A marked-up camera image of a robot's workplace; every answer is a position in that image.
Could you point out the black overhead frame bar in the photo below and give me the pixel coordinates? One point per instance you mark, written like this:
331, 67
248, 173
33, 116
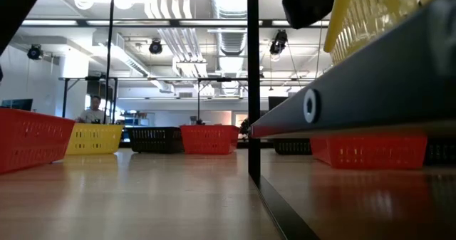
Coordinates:
174, 23

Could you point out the black metal shelf rack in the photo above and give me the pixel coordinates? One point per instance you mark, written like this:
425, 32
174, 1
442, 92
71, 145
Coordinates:
374, 83

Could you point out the blue storage rack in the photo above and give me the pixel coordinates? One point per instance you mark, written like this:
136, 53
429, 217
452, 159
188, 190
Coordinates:
137, 120

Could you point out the red plastic basket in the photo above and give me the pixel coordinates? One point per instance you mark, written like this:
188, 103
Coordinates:
32, 140
210, 139
368, 151

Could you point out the black plastic basket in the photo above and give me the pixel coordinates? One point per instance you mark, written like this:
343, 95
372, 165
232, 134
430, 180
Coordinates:
155, 139
441, 151
292, 146

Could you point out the person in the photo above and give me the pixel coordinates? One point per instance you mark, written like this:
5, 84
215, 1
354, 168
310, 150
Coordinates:
92, 115

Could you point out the black computer monitor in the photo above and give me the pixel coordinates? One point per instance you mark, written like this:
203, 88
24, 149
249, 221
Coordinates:
16, 104

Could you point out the black background rig frame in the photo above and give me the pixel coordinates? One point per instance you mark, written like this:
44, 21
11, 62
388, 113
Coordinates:
199, 101
65, 97

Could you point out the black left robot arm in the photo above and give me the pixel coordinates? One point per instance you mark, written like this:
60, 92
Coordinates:
14, 5

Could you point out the silver round ceiling duct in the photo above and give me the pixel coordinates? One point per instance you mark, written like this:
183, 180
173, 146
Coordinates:
231, 40

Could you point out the yellow plastic basket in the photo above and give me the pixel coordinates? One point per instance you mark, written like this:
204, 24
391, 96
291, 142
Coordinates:
363, 19
94, 138

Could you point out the green potted plant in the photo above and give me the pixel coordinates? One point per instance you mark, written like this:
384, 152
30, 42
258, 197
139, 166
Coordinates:
245, 127

